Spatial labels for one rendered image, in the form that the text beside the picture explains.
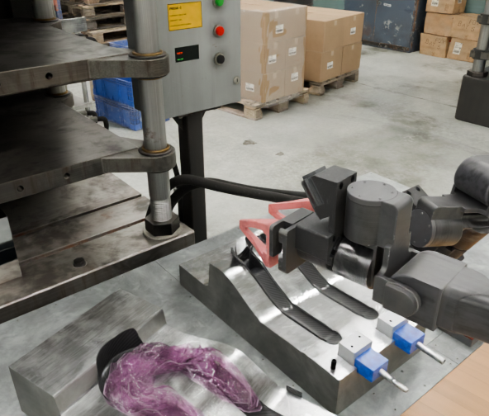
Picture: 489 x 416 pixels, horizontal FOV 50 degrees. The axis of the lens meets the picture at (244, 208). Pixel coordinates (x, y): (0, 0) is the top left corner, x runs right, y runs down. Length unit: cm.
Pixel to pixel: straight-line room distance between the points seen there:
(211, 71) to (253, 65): 324
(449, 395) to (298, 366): 29
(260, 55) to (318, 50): 95
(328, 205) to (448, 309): 18
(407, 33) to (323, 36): 259
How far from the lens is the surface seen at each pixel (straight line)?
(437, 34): 779
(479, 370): 117
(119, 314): 105
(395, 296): 60
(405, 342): 102
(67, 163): 138
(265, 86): 481
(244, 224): 72
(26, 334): 123
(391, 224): 60
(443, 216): 79
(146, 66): 131
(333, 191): 62
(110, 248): 148
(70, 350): 100
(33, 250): 154
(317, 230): 65
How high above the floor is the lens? 157
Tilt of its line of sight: 28 degrees down
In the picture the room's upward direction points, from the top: straight up
